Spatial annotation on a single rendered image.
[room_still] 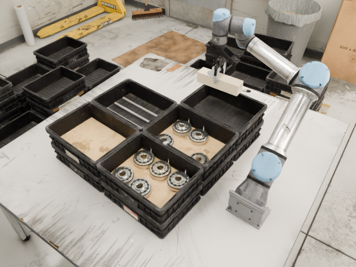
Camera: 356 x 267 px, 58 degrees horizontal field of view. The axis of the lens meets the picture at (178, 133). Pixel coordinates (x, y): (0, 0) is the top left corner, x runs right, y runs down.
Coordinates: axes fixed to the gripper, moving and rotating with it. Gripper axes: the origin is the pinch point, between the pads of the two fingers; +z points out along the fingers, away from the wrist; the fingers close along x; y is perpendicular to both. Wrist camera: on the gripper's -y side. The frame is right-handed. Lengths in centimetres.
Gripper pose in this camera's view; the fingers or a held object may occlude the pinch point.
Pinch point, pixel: (219, 78)
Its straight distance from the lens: 173.1
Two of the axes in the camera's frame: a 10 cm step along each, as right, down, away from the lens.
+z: 0.1, 7.4, 6.7
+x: -5.7, 5.6, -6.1
